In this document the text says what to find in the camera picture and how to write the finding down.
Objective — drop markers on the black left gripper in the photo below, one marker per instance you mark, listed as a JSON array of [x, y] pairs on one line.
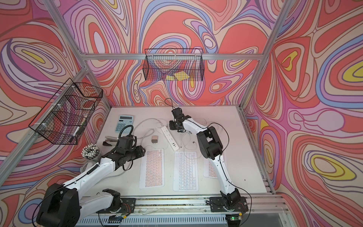
[[140, 151]]

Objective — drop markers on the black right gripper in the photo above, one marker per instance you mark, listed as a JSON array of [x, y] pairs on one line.
[[172, 127]]

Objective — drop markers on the pink charger adapter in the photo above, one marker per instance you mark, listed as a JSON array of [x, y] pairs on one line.
[[154, 139]]

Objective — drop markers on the pink keyboard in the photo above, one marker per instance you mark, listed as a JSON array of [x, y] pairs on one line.
[[208, 170], [152, 169]]

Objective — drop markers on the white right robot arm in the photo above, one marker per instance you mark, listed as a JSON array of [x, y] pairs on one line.
[[212, 149]]

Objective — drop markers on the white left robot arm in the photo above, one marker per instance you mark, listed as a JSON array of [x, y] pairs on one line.
[[64, 204]]

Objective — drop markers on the middle white keyboard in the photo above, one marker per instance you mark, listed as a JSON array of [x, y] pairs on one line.
[[186, 172]]

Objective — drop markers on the white power strip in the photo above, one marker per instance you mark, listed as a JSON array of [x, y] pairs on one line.
[[172, 142]]

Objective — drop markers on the black stapler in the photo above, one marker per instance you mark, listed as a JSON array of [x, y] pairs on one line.
[[109, 139]]

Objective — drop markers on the light blue calculator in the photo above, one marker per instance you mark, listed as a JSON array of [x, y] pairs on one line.
[[123, 121]]

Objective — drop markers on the clear cup of pens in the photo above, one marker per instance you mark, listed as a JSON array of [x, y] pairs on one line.
[[91, 152]]

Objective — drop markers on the yellow sticky notes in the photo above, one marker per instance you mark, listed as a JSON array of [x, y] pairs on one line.
[[178, 76]]

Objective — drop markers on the marker in left basket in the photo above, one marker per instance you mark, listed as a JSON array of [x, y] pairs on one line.
[[75, 134]]

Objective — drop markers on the back wall wire basket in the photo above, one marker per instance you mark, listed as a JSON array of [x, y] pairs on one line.
[[160, 62]]

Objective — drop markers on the wall wire basket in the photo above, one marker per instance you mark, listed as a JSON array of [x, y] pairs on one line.
[[72, 105], [160, 62]]

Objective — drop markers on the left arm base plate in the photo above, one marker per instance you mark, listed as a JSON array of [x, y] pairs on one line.
[[125, 206]]

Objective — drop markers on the left wall wire basket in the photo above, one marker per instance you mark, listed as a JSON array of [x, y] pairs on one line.
[[72, 105]]

